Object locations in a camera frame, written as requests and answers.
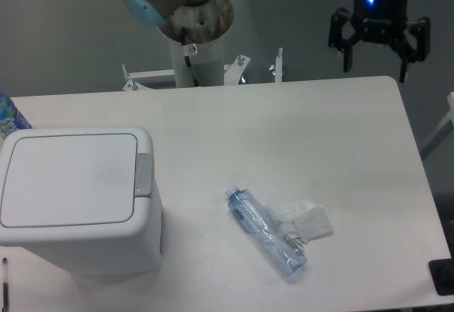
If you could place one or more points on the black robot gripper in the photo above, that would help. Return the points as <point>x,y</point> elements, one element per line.
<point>381,21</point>

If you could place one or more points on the grey trash can push button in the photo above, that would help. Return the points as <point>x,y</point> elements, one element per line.
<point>144,168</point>

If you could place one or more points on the white trash can lid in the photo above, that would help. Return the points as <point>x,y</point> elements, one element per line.
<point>53,181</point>

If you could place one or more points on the white trash can body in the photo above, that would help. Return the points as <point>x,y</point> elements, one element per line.
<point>129,247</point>

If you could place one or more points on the crumpled white tissue paper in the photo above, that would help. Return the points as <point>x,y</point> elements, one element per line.
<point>307,219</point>

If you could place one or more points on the clear plastic wrapper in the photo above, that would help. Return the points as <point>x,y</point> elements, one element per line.
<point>282,225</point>

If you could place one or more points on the clear blue plastic water bottle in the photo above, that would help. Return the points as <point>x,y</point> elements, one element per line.
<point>256,221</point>

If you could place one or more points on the blue labelled drink bottle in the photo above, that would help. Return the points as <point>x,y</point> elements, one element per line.
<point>11,118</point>

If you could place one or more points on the white frame post at right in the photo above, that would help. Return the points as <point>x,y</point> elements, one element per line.
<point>439,132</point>

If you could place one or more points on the white metal base frame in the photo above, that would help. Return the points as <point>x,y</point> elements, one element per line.
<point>190,74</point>

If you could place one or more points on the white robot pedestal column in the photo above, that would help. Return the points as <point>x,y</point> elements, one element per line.
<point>198,32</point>

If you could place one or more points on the black table clamp mount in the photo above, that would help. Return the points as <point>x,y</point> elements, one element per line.
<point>442,276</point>

